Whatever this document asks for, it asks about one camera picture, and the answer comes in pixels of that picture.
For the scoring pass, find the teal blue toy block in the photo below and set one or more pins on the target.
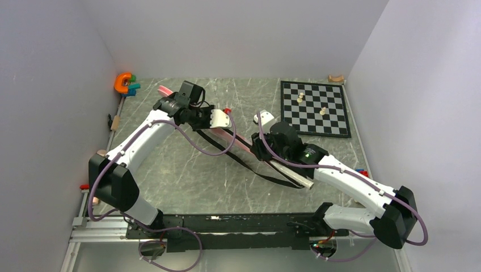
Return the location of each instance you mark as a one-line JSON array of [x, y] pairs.
[[132, 86]]

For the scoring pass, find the pink badminton racket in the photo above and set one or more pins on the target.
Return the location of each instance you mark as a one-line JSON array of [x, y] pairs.
[[305, 182]]

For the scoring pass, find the white chess piece pair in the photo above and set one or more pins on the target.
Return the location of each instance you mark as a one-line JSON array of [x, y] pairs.
[[300, 97]]

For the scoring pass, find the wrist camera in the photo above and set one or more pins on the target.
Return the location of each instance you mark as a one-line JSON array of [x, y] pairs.
[[266, 119], [219, 119]]

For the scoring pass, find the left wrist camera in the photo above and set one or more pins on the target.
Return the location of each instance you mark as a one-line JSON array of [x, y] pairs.
[[219, 119]]

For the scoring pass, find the small wooden arch block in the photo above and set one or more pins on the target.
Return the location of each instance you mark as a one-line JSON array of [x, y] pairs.
[[336, 78]]

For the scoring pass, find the black white chessboard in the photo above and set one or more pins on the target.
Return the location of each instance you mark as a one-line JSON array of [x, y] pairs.
[[305, 117]]

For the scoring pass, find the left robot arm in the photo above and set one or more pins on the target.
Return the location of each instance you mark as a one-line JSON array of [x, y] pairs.
[[112, 183]]

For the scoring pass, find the orange C-shaped toy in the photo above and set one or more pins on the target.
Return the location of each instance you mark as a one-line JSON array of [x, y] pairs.
[[122, 82]]

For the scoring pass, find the colourful toy brick stack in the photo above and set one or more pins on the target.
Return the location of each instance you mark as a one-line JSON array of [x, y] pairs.
[[363, 172]]

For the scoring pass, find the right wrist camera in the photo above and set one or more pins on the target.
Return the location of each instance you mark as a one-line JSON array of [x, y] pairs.
[[266, 119]]

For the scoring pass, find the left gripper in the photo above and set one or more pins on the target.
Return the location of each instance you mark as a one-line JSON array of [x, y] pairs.
[[207, 109]]

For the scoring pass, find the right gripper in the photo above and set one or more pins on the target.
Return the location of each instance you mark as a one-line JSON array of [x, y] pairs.
[[258, 139]]

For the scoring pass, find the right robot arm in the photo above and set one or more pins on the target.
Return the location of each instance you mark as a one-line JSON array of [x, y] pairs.
[[388, 214]]

